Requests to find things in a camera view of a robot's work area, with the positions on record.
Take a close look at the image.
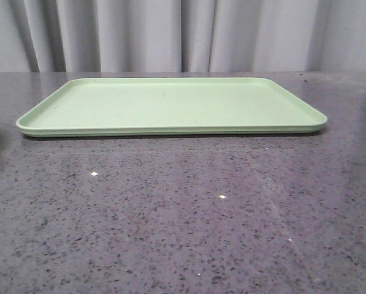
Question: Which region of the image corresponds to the grey pleated curtain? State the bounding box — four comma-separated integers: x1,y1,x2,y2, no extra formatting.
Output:
0,1,366,73

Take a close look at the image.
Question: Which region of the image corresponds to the light green plastic tray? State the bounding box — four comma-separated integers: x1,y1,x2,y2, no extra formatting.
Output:
17,77,327,137

